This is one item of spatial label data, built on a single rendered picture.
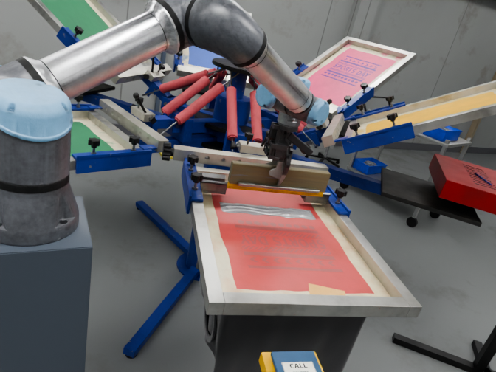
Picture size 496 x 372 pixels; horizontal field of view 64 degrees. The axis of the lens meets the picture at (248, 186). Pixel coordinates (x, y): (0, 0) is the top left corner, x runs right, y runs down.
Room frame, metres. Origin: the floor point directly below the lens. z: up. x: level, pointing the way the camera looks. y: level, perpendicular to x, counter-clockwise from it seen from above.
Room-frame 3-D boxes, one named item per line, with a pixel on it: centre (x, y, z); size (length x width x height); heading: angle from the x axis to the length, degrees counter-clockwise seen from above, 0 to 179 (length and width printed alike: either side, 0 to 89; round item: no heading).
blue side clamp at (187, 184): (1.33, 0.20, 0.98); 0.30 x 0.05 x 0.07; 18
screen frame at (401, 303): (1.18, -0.13, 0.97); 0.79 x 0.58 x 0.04; 18
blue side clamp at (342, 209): (1.50, -0.33, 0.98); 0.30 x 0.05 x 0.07; 18
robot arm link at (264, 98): (1.20, -0.03, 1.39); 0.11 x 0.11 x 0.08; 50
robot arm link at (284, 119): (1.29, -0.08, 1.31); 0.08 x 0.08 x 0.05
